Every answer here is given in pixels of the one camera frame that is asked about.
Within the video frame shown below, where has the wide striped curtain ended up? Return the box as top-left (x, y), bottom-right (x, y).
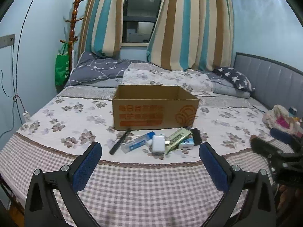
top-left (146, 0), bottom-right (235, 71)

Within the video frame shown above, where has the narrow striped curtain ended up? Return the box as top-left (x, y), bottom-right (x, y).
top-left (79, 0), bottom-right (127, 58)

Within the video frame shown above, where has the brown cardboard box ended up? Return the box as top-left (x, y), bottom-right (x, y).
top-left (112, 85), bottom-right (200, 131)

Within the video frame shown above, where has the wall socket strip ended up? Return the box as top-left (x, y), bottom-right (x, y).
top-left (0, 34), bottom-right (16, 49)

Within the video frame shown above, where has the black pen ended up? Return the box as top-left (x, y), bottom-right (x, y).
top-left (109, 128), bottom-right (132, 155)

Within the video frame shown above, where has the small printed box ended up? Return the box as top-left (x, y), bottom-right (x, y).
top-left (178, 139), bottom-right (195, 150)

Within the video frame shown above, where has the floral and checked bedspread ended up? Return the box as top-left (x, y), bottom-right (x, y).
top-left (0, 85), bottom-right (296, 227)

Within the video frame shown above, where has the crumpled printed plastic bag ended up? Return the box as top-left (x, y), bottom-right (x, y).
top-left (263, 104), bottom-right (303, 138)

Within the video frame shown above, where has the navy star print pillow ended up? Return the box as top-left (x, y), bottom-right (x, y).
top-left (212, 67), bottom-right (255, 93)

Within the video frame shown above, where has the blue and white tube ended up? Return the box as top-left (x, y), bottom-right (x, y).
top-left (121, 131), bottom-right (156, 154)

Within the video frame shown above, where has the thin black cable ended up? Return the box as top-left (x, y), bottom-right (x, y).
top-left (0, 69), bottom-right (17, 98)

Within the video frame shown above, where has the folded floral quilt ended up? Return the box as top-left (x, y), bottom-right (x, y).
top-left (123, 63), bottom-right (218, 97)

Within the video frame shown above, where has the long black cable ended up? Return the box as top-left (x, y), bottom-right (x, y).
top-left (13, 0), bottom-right (45, 114)

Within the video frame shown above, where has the grey floral pillow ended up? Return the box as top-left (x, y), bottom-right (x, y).
top-left (65, 51), bottom-right (251, 99)

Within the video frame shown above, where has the green shopping bag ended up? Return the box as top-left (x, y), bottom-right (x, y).
top-left (55, 42), bottom-right (71, 87)

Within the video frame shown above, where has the green printed packet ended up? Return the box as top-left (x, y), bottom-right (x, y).
top-left (164, 128), bottom-right (193, 155)

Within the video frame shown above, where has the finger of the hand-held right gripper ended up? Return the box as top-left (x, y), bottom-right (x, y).
top-left (250, 136), bottom-right (288, 165)
top-left (270, 128), bottom-right (303, 153)

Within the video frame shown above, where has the dark window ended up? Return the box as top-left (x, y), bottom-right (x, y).
top-left (121, 0), bottom-right (166, 43)

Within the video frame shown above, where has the grey padded headboard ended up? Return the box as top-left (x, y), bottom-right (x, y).
top-left (233, 52), bottom-right (303, 119)

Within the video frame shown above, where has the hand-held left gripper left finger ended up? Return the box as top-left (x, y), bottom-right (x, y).
top-left (24, 141), bottom-right (103, 227)

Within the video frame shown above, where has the black small box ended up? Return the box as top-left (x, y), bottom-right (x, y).
top-left (191, 128), bottom-right (202, 146)

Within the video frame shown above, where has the wooden coat rack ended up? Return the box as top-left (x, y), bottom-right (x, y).
top-left (60, 0), bottom-right (90, 52)

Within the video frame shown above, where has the white charger plug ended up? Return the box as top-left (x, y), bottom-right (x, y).
top-left (152, 135), bottom-right (171, 154)

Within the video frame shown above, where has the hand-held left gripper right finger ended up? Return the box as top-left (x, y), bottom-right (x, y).
top-left (199, 142), bottom-right (277, 227)

